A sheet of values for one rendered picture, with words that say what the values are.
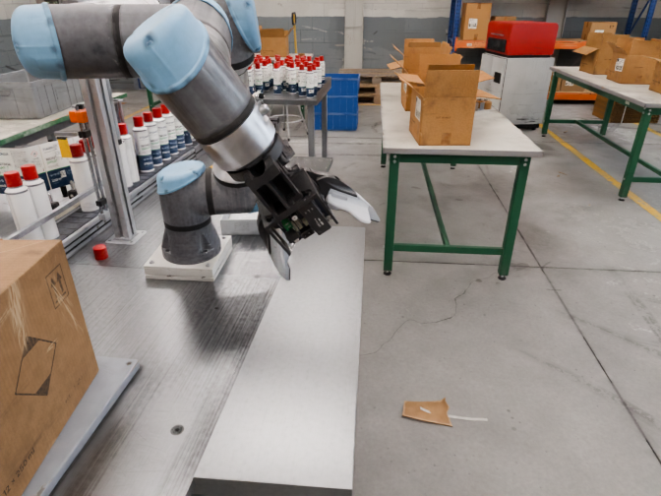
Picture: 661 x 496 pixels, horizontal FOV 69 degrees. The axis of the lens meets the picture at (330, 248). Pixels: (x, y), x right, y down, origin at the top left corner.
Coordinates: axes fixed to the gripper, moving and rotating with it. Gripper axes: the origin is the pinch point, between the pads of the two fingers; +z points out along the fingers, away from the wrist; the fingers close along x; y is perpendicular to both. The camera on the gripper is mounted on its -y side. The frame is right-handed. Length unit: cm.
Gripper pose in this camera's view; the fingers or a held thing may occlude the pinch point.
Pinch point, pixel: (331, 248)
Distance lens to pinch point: 67.1
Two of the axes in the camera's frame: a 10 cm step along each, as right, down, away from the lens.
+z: 4.8, 6.0, 6.4
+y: 2.7, 5.9, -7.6
